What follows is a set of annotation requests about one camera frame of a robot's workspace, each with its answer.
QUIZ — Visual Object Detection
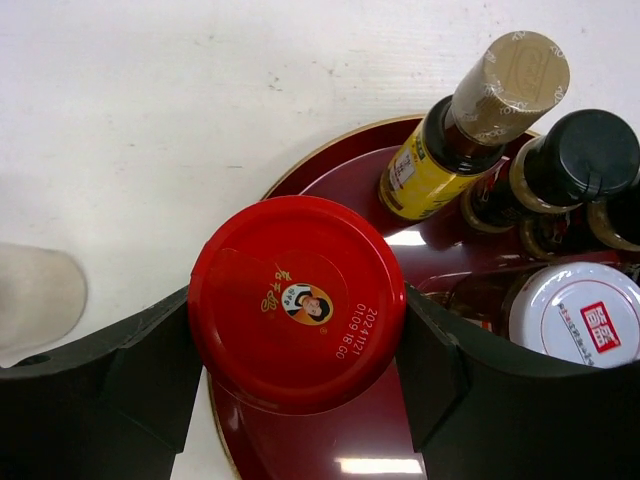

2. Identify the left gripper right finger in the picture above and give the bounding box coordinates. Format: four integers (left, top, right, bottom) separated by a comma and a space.
397, 288, 639, 479

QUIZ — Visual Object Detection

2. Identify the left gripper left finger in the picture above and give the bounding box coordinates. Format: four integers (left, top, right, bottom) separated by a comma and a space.
1, 289, 202, 479

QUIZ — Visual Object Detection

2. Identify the white-lid jar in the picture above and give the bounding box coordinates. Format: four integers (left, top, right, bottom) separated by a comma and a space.
507, 262, 639, 368

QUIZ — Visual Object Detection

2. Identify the red-lid sauce jar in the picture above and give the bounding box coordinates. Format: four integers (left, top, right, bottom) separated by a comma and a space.
187, 195, 406, 415

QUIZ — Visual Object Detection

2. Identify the black-cap spice bottle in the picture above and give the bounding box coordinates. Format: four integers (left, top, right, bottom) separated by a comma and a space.
587, 185, 639, 252
519, 208, 608, 260
459, 109, 640, 234

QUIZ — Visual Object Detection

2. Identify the small yellow-label brown bottle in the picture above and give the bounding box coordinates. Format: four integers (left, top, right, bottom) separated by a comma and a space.
378, 31, 570, 222

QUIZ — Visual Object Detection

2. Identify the black-cap white bottle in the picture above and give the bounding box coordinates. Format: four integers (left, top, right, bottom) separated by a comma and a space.
1, 242, 88, 367

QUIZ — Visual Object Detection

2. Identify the round red lacquer tray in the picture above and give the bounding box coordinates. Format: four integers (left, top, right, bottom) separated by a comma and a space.
207, 115, 640, 480

